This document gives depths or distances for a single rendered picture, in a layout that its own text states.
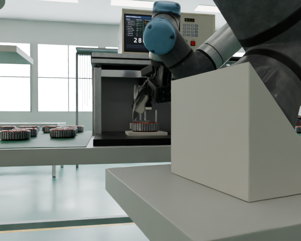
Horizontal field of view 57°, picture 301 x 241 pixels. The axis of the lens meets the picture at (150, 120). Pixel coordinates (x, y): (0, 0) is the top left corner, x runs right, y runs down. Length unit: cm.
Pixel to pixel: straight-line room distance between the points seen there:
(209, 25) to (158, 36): 77
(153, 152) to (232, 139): 56
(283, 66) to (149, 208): 26
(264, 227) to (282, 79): 21
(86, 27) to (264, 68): 754
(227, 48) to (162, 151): 36
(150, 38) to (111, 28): 723
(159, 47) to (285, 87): 33
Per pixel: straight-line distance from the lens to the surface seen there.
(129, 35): 129
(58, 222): 191
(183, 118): 42
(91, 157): 86
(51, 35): 790
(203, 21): 139
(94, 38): 779
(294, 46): 45
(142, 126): 107
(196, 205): 30
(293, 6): 45
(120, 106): 136
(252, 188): 33
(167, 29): 64
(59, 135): 125
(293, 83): 42
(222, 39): 73
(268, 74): 41
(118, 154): 86
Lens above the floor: 84
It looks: 1 degrees down
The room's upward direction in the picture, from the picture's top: straight up
